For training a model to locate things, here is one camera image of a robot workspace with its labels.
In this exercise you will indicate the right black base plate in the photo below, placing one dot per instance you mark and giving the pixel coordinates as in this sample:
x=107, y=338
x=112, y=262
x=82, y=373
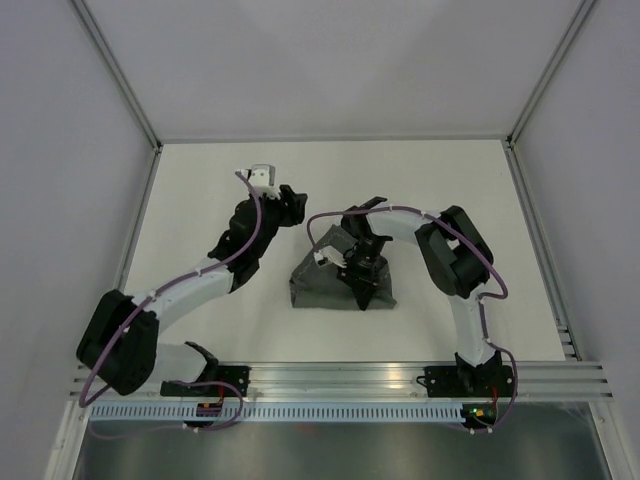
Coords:
x=446, y=382

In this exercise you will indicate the white slotted cable duct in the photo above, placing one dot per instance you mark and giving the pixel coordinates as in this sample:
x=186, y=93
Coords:
x=348, y=412

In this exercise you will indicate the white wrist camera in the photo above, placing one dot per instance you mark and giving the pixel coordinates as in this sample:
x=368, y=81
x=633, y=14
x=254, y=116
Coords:
x=329, y=256
x=261, y=178

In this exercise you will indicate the aluminium frame post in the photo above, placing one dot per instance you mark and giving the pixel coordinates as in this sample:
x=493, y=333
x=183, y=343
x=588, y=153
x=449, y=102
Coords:
x=100, y=43
x=551, y=68

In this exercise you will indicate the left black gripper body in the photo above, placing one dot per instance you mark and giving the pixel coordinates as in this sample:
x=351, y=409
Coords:
x=274, y=212

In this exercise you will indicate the grey cloth napkin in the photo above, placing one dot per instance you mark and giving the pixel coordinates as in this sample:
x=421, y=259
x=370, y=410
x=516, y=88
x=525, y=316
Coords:
x=314, y=286

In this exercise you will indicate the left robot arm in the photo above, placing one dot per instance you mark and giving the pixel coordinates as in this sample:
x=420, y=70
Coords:
x=121, y=343

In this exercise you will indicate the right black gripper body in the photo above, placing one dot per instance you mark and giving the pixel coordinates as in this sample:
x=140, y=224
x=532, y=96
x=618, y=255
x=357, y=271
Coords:
x=363, y=265

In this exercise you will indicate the right aluminium frame post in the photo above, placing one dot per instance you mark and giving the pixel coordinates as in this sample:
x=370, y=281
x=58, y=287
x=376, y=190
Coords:
x=551, y=68

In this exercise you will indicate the left aluminium frame post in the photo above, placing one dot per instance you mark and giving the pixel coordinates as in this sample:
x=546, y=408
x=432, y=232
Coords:
x=100, y=43

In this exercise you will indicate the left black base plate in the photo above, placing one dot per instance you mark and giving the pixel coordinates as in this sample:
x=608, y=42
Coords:
x=217, y=382

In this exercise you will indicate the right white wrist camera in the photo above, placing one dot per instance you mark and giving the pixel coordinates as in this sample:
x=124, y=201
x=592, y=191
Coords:
x=329, y=256

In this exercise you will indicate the aluminium front rail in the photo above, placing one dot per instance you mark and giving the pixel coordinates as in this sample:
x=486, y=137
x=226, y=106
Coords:
x=553, y=381

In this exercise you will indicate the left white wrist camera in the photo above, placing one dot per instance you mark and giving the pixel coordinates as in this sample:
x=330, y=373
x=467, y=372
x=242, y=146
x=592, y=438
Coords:
x=261, y=178

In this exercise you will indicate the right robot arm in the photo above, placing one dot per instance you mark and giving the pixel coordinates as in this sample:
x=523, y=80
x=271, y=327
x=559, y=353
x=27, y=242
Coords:
x=459, y=263

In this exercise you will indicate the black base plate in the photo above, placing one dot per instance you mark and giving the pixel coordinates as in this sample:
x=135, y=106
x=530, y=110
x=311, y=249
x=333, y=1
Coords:
x=217, y=382
x=446, y=382

